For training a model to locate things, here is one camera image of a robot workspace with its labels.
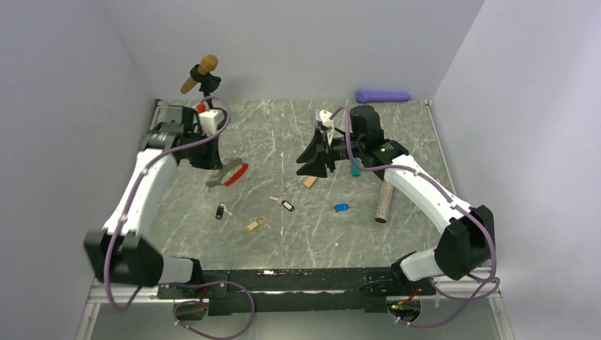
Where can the black tagged key left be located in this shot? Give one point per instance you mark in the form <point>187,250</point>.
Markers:
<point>221,212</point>

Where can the red handled metal keyring holder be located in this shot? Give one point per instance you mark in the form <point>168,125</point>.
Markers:
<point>232,170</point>

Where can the teal block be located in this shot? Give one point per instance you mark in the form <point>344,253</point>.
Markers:
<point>355,171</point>

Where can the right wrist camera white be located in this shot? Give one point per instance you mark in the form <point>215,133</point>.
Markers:
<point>324,121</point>

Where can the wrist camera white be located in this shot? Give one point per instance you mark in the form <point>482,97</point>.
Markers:
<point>210,119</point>
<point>324,121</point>

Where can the purple cylinder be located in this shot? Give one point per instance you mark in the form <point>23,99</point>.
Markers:
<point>364,96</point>

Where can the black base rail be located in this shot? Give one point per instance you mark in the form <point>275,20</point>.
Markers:
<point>370,289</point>

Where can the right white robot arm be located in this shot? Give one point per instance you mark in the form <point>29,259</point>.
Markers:
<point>466,232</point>

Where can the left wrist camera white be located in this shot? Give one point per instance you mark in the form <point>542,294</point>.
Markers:
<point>210,119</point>

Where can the yellow tagged key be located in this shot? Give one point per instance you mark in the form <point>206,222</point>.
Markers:
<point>252,226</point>

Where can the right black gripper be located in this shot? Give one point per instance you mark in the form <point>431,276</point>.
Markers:
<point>318,146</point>

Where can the black microphone stand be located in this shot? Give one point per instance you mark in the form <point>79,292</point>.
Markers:
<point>208,82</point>

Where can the brown microphone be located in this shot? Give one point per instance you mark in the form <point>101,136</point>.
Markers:
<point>208,64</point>

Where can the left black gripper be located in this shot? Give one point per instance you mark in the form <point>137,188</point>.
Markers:
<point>213,161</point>

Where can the brown wooden block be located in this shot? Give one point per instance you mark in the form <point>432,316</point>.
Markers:
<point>310,181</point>

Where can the blue tagged key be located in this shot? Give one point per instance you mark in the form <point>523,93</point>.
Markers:
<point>341,207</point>

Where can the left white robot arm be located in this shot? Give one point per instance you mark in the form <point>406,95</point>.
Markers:
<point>122,247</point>

